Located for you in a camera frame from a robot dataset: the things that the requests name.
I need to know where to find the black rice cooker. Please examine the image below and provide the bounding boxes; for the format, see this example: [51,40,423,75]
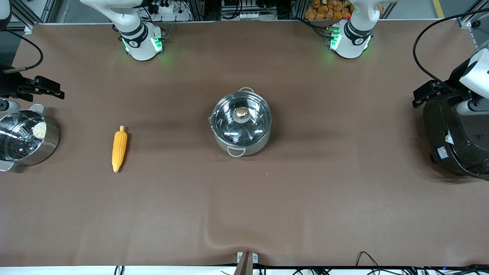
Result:
[423,90,489,180]

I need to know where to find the white steamed bun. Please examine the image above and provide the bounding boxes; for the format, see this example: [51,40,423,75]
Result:
[32,121,47,139]

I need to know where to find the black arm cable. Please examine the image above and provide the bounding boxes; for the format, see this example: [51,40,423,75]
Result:
[412,8,489,97]
[0,30,44,74]

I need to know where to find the metal table edge bracket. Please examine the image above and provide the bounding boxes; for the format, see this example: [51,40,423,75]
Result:
[236,251,259,275]

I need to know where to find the bag of orange snacks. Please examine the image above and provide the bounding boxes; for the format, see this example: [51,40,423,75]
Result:
[304,0,353,21]

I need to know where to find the steel steamer pot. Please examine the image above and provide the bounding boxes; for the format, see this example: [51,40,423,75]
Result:
[0,104,61,172]

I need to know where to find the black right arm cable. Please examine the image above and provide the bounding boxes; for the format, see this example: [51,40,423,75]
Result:
[0,30,44,74]

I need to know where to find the yellow corn cob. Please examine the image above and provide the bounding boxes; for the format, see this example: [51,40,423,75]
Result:
[112,126,128,173]

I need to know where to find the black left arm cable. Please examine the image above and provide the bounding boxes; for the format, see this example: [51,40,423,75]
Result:
[412,8,489,97]

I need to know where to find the brown table mat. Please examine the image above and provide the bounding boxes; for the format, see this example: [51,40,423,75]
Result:
[0,20,489,267]

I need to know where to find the steel pot with grey handles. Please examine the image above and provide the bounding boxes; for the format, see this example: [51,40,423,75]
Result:
[209,87,272,157]

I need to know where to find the black looped cable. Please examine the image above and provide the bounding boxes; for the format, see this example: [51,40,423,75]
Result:
[355,251,383,268]

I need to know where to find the glass pot lid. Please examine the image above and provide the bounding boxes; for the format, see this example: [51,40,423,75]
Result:
[211,92,272,147]

